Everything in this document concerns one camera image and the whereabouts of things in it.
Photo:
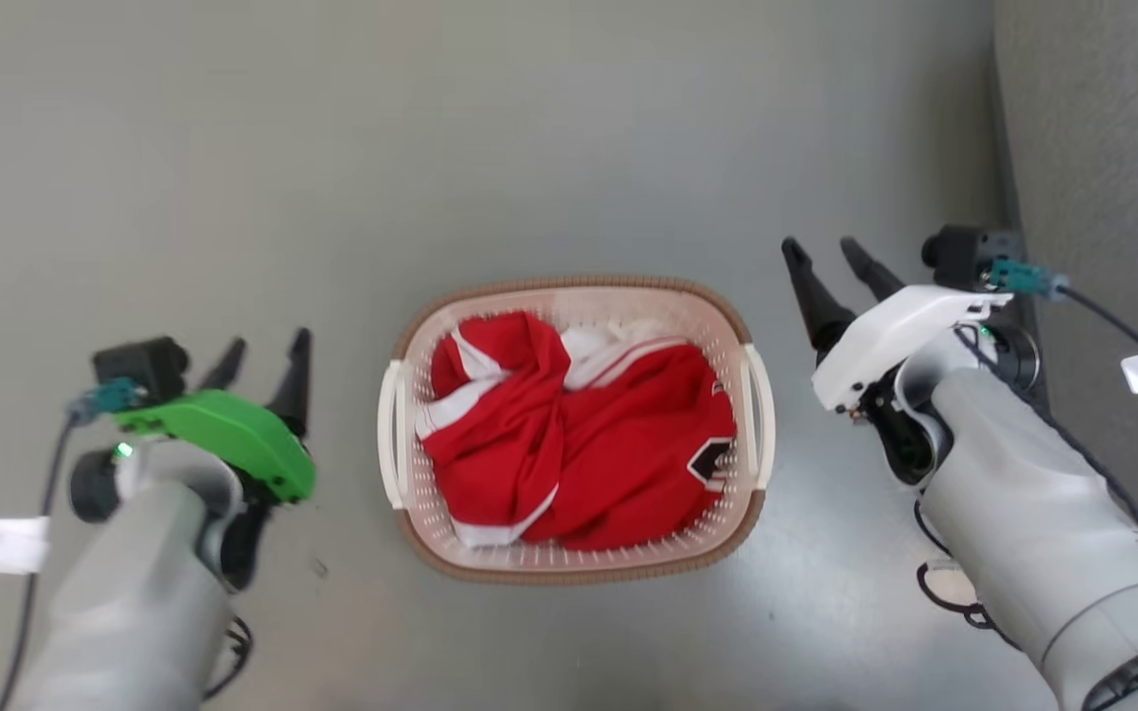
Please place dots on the teal left camera connector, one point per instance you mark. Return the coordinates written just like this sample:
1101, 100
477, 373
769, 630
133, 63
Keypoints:
105, 400

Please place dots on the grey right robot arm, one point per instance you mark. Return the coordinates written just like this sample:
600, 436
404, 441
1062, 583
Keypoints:
1023, 494

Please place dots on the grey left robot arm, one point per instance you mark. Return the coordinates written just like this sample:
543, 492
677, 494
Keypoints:
134, 592

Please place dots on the teal right camera connector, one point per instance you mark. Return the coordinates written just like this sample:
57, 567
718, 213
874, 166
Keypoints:
1023, 278

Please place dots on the grey fabric sofa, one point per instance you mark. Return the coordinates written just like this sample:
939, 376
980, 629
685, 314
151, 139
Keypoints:
1112, 148

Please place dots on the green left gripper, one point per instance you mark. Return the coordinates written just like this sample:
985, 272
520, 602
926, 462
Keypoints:
233, 434

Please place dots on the white plastic laundry basket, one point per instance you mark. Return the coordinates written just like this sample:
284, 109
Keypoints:
579, 563

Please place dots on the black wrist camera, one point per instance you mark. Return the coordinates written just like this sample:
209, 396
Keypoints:
964, 255
139, 365

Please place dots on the red jersey garment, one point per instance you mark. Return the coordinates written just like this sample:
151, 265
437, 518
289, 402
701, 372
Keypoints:
618, 454

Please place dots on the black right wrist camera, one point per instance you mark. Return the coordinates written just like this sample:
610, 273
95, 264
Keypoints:
964, 255

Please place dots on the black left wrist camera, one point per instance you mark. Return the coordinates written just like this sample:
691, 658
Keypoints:
139, 365

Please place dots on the teal camera connector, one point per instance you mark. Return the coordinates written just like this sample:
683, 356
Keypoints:
1023, 278
105, 400

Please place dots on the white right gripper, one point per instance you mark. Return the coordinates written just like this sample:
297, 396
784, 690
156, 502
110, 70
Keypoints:
885, 336

